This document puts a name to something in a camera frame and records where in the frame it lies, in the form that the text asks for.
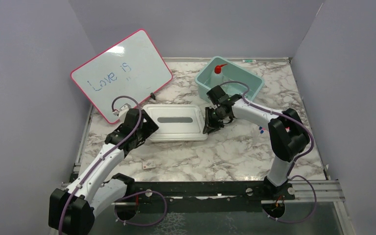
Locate pink framed whiteboard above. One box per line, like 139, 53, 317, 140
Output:
70, 29, 173, 124

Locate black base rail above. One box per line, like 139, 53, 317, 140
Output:
102, 180, 296, 215

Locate white wash bottle red cap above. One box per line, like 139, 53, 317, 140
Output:
210, 63, 227, 89

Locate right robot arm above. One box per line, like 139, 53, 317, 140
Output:
203, 85, 313, 199

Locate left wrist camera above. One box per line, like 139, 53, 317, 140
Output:
112, 103, 132, 119

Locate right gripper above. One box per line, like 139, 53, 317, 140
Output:
203, 106, 228, 134

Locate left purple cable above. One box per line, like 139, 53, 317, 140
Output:
58, 95, 168, 235

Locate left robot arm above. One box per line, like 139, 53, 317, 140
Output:
48, 109, 159, 235

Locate white plastic lid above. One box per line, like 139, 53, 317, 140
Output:
143, 104, 208, 142

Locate small green white marker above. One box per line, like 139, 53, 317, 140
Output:
242, 59, 257, 63

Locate small white card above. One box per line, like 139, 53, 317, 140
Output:
142, 161, 156, 169

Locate teal plastic bin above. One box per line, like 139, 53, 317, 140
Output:
195, 56, 264, 102

